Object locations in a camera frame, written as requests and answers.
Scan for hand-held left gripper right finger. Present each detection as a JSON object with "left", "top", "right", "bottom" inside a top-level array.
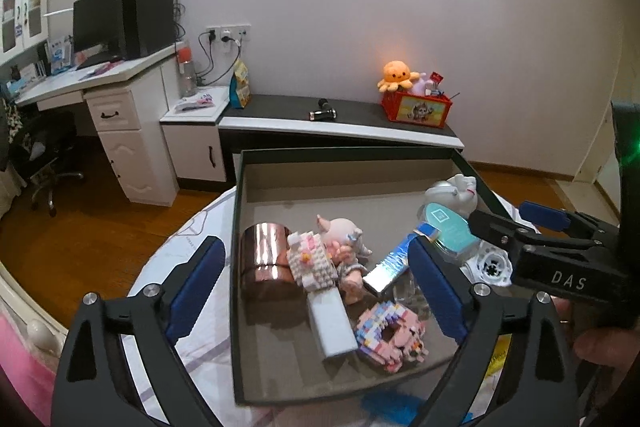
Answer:
[{"left": 407, "top": 235, "right": 583, "bottom": 427}]

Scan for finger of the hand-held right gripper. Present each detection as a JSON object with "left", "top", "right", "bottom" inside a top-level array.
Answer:
[
  {"left": 468, "top": 209, "right": 596, "bottom": 258},
  {"left": 519, "top": 201, "right": 621, "bottom": 248}
]

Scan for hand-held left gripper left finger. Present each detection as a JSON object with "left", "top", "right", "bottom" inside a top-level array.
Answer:
[{"left": 50, "top": 235, "right": 227, "bottom": 427}]

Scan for white round lamp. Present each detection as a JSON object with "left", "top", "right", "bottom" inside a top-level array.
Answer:
[{"left": 462, "top": 239, "right": 516, "bottom": 288}]

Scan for white bear figurine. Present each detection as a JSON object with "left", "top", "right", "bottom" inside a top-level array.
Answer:
[{"left": 424, "top": 173, "right": 478, "bottom": 220}]

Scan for shiny blue patterned box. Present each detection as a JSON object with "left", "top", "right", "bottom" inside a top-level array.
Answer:
[{"left": 362, "top": 229, "right": 441, "bottom": 300}]

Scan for pink multicolour brick toy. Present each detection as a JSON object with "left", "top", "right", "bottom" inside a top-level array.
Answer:
[{"left": 354, "top": 301, "right": 430, "bottom": 374}]

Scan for rose gold metal cup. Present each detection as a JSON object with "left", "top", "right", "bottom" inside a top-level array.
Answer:
[{"left": 239, "top": 222, "right": 301, "bottom": 305}]

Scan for large dark-rimmed storage box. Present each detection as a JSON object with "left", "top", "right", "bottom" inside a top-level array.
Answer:
[{"left": 231, "top": 146, "right": 506, "bottom": 408}]

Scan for white rectangular box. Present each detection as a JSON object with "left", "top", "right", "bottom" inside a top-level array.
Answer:
[{"left": 306, "top": 289, "right": 360, "bottom": 360}]

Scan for pink doll figure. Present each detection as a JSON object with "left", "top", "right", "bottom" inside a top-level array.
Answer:
[{"left": 315, "top": 214, "right": 375, "bottom": 305}]

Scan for white and pink brick toy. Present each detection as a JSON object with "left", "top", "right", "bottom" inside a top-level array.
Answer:
[{"left": 286, "top": 231, "right": 341, "bottom": 293}]

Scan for person's right hand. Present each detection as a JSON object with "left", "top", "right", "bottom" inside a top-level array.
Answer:
[{"left": 552, "top": 299, "right": 640, "bottom": 365}]

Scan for yellow banana toy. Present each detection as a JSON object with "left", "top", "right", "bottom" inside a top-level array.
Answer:
[{"left": 487, "top": 334, "right": 513, "bottom": 375}]

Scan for red storage basket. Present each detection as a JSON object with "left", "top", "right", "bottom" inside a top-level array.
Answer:
[{"left": 381, "top": 88, "right": 453, "bottom": 128}]

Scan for white desk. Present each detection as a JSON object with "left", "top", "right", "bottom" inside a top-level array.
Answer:
[{"left": 15, "top": 42, "right": 186, "bottom": 208}]

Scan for purple plush toy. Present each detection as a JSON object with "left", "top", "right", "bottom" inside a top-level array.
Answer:
[{"left": 410, "top": 72, "right": 433, "bottom": 96}]

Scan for pink small items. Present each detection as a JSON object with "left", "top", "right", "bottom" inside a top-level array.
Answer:
[{"left": 175, "top": 93, "right": 216, "bottom": 112}]

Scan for orange octopus plush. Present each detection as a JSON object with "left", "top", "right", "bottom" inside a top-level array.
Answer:
[{"left": 377, "top": 61, "right": 420, "bottom": 94}]

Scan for low cabinet with black top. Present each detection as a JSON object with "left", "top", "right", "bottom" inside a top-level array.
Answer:
[{"left": 160, "top": 87, "right": 466, "bottom": 195}]

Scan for blue and yellow snack bag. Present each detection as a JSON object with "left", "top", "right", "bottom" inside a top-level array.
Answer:
[{"left": 229, "top": 61, "right": 253, "bottom": 109}]

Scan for black office chair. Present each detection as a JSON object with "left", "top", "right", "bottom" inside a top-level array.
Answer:
[{"left": 7, "top": 109, "right": 86, "bottom": 218}]

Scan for bottle with red cap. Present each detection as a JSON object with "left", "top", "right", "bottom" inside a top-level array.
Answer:
[{"left": 177, "top": 41, "right": 197, "bottom": 98}]

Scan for dark patterned jacket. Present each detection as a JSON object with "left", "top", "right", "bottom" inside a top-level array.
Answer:
[{"left": 0, "top": 97, "right": 31, "bottom": 172}]

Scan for blue and white boxes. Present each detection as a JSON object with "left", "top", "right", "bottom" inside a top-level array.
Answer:
[{"left": 47, "top": 38, "right": 75, "bottom": 70}]

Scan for black computer tower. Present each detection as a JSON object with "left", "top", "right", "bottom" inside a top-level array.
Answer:
[{"left": 121, "top": 0, "right": 176, "bottom": 60}]

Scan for black computer monitor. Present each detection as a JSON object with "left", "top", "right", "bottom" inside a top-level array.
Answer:
[{"left": 72, "top": 0, "right": 128, "bottom": 55}]

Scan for white glass-door cabinet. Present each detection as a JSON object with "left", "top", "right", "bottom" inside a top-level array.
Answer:
[{"left": 0, "top": 0, "right": 51, "bottom": 52}]

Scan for white bed frame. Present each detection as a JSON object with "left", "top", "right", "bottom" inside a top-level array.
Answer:
[{"left": 0, "top": 257, "right": 71, "bottom": 358}]

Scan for white wall socket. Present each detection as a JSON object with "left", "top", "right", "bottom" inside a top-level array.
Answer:
[{"left": 206, "top": 24, "right": 252, "bottom": 44}]

